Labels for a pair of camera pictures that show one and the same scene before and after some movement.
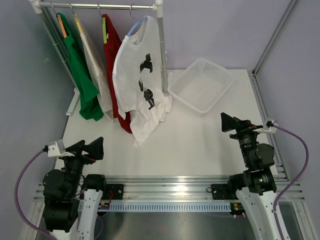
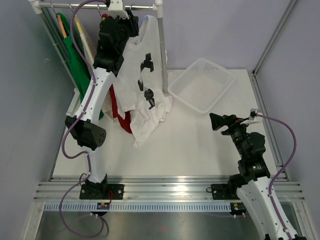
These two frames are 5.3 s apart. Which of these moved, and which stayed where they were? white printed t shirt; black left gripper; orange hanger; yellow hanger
Moved: black left gripper
Stayed: yellow hanger; white printed t shirt; orange hanger
